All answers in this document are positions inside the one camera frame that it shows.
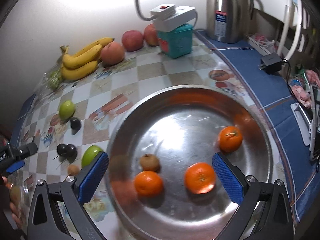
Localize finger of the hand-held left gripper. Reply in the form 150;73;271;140
9;142;38;161
5;161;25;175

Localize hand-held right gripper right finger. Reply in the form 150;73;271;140
212;152;294;240

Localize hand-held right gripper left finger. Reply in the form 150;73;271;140
27;151;110;240

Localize orange mandarin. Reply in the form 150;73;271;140
218;126;243;153
184;162;217;195
134;171;164;197

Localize small green jujube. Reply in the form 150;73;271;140
59;100;76;120

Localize brown kiwi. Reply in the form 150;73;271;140
139;154;160;172

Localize round steel basin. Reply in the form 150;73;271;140
104;85;273;240

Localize small tan kiwi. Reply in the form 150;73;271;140
67;164;81;177

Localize large green mango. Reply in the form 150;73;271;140
81;145;104;168

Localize bag of green fruit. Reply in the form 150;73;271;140
32;65;65;98

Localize blue tablecloth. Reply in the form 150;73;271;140
10;29;320;224

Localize white phone stand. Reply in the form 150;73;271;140
290;102;313;147

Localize yellow banana bunch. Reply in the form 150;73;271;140
60;37;115;81

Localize black phone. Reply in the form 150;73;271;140
309;84;320;162

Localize pink packet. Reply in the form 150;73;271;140
287;70;320;105

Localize black charger adapter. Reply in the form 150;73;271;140
259;53;284;75

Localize orange-red peach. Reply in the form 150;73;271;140
101;42;125;65

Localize red apple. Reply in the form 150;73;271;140
144;24;160;47
122;30;145;52

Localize teal plastic box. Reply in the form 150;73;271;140
157;23;194;59

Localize white chair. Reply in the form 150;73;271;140
250;0;320;60

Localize steel thermos jug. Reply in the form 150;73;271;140
206;0;254;44

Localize black charger cable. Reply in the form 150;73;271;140
281;59;292;80

